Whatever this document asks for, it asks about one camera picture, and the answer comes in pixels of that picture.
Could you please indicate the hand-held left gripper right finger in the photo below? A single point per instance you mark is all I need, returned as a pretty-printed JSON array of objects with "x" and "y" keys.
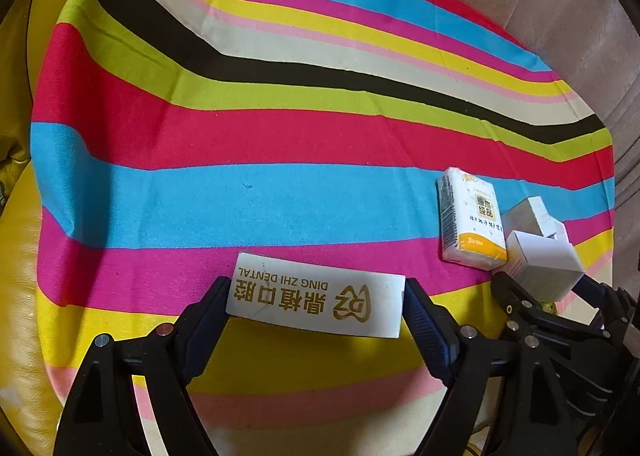
[{"x": 430, "y": 331}]

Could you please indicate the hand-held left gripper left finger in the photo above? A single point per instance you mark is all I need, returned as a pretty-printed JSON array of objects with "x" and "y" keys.
[{"x": 207, "y": 308}]

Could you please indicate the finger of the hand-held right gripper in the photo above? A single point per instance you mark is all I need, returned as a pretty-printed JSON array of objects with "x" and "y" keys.
[
  {"x": 515, "y": 301},
  {"x": 607, "y": 298}
]

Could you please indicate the small white cardboard box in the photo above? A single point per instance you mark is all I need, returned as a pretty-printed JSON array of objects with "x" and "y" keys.
[
  {"x": 525, "y": 216},
  {"x": 545, "y": 266}
]

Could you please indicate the white box with gold print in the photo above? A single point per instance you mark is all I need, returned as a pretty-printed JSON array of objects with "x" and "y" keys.
[{"x": 300, "y": 296}]

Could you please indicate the green round sponge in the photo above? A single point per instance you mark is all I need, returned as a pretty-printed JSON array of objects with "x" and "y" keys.
[{"x": 550, "y": 307}]

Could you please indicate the white and orange tissue pack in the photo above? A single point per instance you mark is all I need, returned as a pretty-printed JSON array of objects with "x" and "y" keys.
[{"x": 470, "y": 221}]

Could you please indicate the colourful striped tablecloth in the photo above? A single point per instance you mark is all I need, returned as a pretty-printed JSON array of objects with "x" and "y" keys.
[{"x": 250, "y": 135}]

